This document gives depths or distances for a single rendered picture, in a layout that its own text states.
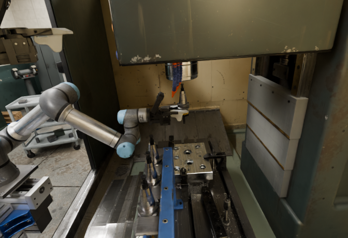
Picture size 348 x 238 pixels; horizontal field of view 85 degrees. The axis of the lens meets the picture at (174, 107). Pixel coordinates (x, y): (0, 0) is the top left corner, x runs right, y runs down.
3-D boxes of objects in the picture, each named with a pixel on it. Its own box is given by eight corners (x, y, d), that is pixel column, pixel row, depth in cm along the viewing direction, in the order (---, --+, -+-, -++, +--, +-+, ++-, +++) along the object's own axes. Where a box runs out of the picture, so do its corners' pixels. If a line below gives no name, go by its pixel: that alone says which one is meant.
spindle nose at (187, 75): (202, 79, 86) (201, 52, 81) (167, 83, 85) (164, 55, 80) (194, 73, 101) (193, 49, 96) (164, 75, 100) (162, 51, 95)
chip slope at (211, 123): (130, 175, 155) (125, 148, 146) (141, 134, 217) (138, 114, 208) (238, 168, 155) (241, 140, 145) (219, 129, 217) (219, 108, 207)
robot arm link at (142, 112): (140, 106, 102) (137, 112, 94) (148, 105, 102) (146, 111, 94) (141, 118, 105) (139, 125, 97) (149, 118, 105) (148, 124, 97)
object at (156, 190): (138, 201, 58) (138, 199, 58) (140, 188, 63) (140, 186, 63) (160, 199, 58) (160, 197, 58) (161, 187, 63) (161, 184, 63)
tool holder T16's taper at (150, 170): (157, 181, 63) (155, 165, 61) (143, 182, 63) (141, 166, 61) (158, 173, 67) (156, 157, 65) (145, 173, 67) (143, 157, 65)
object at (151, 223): (131, 237, 48) (130, 235, 48) (134, 218, 53) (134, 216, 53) (158, 235, 48) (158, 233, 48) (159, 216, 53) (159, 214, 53)
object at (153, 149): (159, 160, 74) (158, 145, 71) (148, 162, 73) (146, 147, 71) (159, 153, 78) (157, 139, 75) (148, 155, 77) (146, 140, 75)
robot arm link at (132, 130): (124, 149, 99) (119, 131, 95) (128, 138, 109) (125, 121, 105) (139, 148, 99) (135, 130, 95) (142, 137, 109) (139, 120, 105)
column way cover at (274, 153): (277, 199, 92) (295, 99, 73) (242, 145, 136) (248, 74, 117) (288, 199, 91) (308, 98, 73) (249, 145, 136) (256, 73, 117)
